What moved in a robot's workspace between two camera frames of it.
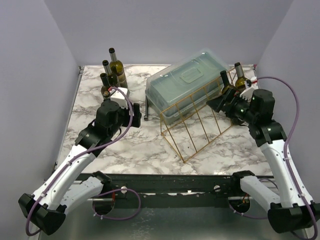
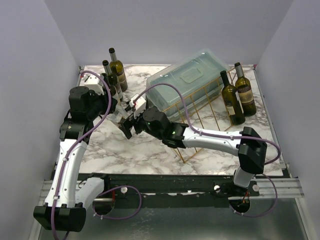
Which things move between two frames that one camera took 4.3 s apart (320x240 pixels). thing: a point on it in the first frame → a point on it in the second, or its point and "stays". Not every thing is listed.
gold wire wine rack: (191, 124) stays
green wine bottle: (106, 83) → (113, 80)
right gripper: (227, 103) → (130, 124)
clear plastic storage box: (172, 89) stays
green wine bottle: (116, 67) stays
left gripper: (136, 118) → (104, 97)
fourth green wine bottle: (113, 79) stays
